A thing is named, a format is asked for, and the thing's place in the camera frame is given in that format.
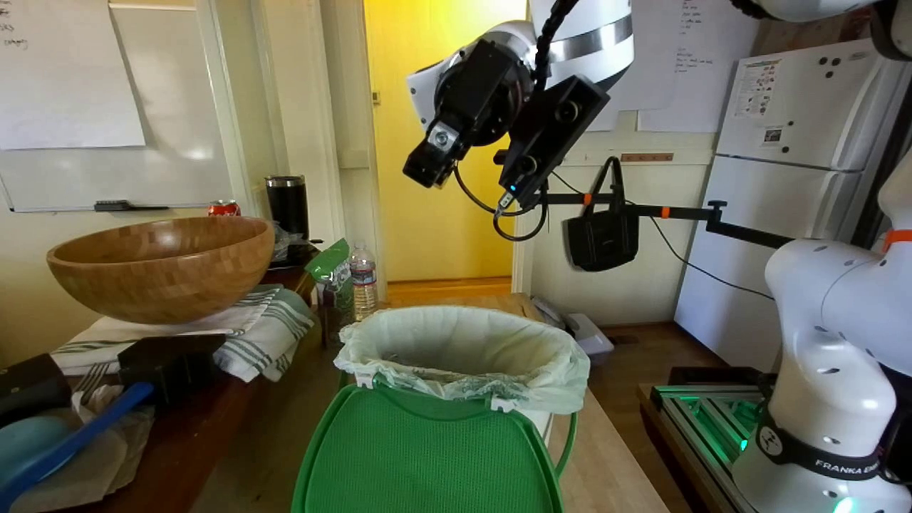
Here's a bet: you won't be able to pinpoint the white refrigerator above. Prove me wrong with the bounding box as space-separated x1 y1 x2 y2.
669 36 912 375

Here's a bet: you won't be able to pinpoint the white whiteboard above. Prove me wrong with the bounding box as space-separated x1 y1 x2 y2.
0 0 236 215

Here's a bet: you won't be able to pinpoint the large wooden bowl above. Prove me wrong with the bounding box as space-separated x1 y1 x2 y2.
45 214 278 328

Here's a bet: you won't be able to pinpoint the black whiteboard marker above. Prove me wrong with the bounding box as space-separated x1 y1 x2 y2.
92 195 173 215

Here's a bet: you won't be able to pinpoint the translucent pale green bin liner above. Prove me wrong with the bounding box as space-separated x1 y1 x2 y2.
331 301 595 419

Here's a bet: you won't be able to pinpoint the green trash can lid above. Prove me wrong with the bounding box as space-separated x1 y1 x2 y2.
288 381 568 513

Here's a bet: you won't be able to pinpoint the green lit robot control box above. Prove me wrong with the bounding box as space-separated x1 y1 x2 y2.
647 379 783 513

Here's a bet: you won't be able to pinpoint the written paper sheets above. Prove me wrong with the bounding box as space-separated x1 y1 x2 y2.
607 0 764 135

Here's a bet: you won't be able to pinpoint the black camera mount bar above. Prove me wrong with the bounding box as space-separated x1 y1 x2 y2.
538 191 797 254

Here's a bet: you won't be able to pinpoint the red soda can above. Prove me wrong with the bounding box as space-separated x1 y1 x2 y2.
204 195 244 221

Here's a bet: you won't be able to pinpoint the black tumbler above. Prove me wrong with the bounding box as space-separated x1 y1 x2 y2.
263 174 310 242

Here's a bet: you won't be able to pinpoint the striped white dish towel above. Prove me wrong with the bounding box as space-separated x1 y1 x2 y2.
50 279 318 383

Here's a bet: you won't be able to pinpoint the black hanging bag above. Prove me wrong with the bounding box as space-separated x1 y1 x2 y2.
562 153 640 274

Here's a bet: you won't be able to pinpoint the full capped water bottle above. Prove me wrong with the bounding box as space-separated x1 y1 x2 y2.
348 244 382 325

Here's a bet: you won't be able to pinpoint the green printed bag pack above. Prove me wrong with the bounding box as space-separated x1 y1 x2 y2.
303 235 357 348

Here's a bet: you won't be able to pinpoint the blue handled brush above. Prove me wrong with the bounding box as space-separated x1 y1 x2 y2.
0 332 230 513

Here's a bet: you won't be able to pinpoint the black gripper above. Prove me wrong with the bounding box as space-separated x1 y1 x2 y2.
401 36 535 191

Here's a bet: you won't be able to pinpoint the white flat device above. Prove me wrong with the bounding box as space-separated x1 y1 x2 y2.
531 296 617 362

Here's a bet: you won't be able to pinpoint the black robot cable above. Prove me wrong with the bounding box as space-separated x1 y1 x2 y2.
449 0 582 244

